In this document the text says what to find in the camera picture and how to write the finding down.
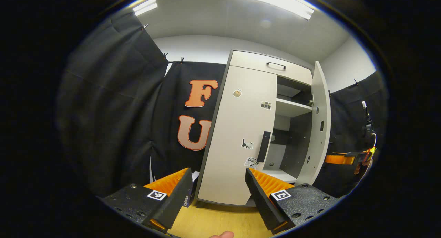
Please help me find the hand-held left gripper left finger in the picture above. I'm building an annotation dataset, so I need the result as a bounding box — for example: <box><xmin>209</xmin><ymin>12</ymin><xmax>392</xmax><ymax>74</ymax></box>
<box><xmin>98</xmin><ymin>168</ymin><xmax>193</xmax><ymax>234</ymax></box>

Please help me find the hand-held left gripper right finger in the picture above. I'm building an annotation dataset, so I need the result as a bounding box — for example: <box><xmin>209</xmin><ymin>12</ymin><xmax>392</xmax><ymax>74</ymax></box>
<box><xmin>245</xmin><ymin>168</ymin><xmax>341</xmax><ymax>235</ymax></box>

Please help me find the beige cabinet door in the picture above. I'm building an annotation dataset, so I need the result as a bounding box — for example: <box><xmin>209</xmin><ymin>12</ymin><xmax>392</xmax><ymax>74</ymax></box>
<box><xmin>198</xmin><ymin>66</ymin><xmax>278</xmax><ymax>206</ymax></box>
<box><xmin>295</xmin><ymin>61</ymin><xmax>332</xmax><ymax>186</ymax></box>

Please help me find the grey double-door shoe cabinet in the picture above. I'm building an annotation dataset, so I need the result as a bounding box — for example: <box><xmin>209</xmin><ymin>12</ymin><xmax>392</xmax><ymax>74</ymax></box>
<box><xmin>195</xmin><ymin>49</ymin><xmax>315</xmax><ymax>209</ymax></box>

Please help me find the beige cabinet drawer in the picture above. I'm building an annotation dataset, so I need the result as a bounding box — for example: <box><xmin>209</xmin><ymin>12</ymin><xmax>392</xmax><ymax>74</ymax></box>
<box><xmin>229</xmin><ymin>51</ymin><xmax>313</xmax><ymax>86</ymax></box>

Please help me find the black backdrop cloth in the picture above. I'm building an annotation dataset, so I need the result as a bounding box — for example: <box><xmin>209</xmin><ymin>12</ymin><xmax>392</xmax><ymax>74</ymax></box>
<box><xmin>57</xmin><ymin>11</ymin><xmax>226</xmax><ymax>197</ymax></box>
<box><xmin>310</xmin><ymin>71</ymin><xmax>388</xmax><ymax>197</ymax></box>

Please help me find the small white and blue box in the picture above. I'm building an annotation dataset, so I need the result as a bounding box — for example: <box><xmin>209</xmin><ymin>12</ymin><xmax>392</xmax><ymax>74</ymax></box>
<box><xmin>183</xmin><ymin>171</ymin><xmax>200</xmax><ymax>207</ymax></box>

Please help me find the long ceiling light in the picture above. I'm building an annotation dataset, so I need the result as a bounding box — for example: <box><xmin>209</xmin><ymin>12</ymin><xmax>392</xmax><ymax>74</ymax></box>
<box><xmin>230</xmin><ymin>0</ymin><xmax>315</xmax><ymax>20</ymax></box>

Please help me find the small ceiling light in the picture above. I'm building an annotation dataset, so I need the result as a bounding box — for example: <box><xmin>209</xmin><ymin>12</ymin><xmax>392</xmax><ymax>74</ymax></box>
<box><xmin>133</xmin><ymin>0</ymin><xmax>158</xmax><ymax>17</ymax></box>

